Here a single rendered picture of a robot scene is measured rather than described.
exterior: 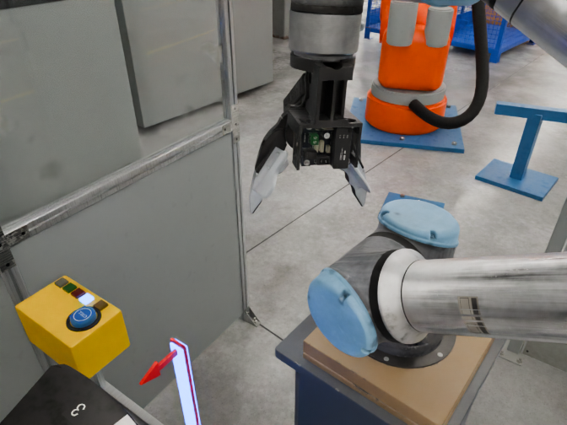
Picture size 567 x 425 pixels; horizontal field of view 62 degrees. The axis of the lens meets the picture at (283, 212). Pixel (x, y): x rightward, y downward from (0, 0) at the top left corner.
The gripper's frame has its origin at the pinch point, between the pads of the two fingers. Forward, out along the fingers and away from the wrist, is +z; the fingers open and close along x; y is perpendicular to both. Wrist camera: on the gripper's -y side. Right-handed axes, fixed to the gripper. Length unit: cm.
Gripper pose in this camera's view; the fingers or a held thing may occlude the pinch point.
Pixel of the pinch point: (306, 207)
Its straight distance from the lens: 62.6
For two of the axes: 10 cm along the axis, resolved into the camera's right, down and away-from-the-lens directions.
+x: 9.8, -0.6, 2.0
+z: -0.4, 8.8, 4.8
